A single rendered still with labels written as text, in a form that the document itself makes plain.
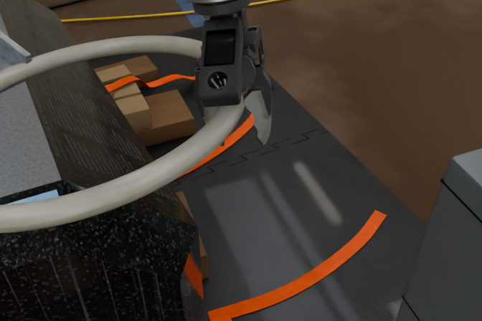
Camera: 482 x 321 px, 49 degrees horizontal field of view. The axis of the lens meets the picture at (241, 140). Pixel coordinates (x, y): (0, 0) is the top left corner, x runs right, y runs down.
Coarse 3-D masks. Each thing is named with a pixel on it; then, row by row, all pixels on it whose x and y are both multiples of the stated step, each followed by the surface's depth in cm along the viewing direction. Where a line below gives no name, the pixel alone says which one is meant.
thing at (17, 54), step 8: (0, 32) 93; (0, 40) 92; (8, 40) 92; (0, 48) 94; (8, 48) 92; (16, 48) 90; (0, 56) 95; (8, 56) 94; (16, 56) 91; (24, 56) 89; (0, 64) 93; (8, 64) 94; (24, 80) 92; (8, 88) 90
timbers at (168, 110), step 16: (112, 64) 259; (128, 64) 259; (144, 64) 259; (144, 80) 256; (160, 96) 236; (176, 96) 236; (160, 112) 227; (176, 112) 227; (160, 128) 220; (176, 128) 223; (192, 128) 227; (144, 144) 221
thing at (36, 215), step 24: (72, 48) 93; (96, 48) 93; (120, 48) 93; (144, 48) 92; (168, 48) 90; (192, 48) 86; (0, 72) 88; (24, 72) 90; (216, 120) 64; (192, 144) 60; (216, 144) 62; (144, 168) 57; (168, 168) 58; (96, 192) 55; (120, 192) 56; (144, 192) 57; (0, 216) 55; (24, 216) 54; (48, 216) 54; (72, 216) 55
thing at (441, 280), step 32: (480, 160) 91; (448, 192) 95; (480, 192) 87; (448, 224) 97; (480, 224) 89; (448, 256) 99; (480, 256) 91; (416, 288) 113; (448, 288) 102; (480, 288) 93; (416, 320) 116; (448, 320) 104; (480, 320) 95
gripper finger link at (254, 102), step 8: (248, 96) 69; (256, 96) 68; (248, 104) 69; (256, 104) 69; (264, 104) 69; (256, 112) 70; (264, 112) 70; (256, 120) 71; (264, 120) 70; (264, 128) 71; (264, 136) 72; (264, 144) 74
